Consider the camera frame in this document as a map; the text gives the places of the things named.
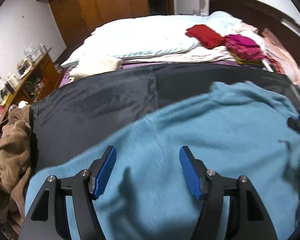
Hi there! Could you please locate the teal knit sweater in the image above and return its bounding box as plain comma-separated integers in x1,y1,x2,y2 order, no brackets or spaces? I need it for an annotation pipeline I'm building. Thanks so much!
24,80,300,240

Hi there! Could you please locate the brown wooden wardrobe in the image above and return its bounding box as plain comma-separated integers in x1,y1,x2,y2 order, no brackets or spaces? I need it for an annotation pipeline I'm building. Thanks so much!
34,0,174,53

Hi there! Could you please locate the dark wooden headboard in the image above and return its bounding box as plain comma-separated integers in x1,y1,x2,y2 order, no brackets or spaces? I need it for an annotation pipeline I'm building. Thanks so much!
208,0,300,68

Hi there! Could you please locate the cream fluffy blanket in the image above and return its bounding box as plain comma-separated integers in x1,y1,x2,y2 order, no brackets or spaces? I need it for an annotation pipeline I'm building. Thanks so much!
69,52,122,78

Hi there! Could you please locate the purple bed sheet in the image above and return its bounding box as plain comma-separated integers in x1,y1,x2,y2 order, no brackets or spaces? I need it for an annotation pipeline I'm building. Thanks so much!
59,61,240,88

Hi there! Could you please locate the white floral cloth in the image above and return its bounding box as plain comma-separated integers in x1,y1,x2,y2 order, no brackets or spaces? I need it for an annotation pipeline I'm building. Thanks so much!
122,22,265,63

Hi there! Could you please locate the light blue quilt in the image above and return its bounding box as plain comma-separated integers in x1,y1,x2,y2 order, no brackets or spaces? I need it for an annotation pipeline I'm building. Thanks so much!
61,11,243,67

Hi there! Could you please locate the pink striped pillow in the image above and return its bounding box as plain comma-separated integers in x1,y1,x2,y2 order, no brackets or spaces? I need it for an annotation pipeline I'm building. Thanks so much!
261,27,300,84

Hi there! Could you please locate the cluttered wooden desk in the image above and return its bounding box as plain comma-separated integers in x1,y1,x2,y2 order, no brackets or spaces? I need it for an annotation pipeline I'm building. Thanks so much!
0,42,60,140

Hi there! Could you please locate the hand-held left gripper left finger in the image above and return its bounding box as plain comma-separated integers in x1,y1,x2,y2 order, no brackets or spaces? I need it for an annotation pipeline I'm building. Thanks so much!
18,145,117,240

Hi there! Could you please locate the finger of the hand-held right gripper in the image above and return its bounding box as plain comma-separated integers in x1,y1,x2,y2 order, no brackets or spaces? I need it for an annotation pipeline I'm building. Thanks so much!
287,114,300,140

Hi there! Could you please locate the black shiny bed cover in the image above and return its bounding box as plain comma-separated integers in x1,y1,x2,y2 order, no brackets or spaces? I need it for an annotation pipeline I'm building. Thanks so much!
30,63,300,175

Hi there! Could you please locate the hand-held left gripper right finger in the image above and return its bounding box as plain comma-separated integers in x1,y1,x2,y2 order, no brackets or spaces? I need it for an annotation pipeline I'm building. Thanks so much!
179,145,278,240

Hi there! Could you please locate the brown fleece blanket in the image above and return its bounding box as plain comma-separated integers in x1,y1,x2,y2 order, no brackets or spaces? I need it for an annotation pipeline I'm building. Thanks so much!
0,105,33,233

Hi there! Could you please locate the olive folded garment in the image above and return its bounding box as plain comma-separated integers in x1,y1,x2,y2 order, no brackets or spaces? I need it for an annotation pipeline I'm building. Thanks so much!
234,55,263,67

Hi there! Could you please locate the red folded garment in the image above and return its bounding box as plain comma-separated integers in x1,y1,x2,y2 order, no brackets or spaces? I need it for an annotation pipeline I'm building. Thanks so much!
185,24,227,50

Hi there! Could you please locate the magenta folded garment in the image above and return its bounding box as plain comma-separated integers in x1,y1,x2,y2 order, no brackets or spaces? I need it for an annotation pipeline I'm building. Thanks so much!
224,34,264,60

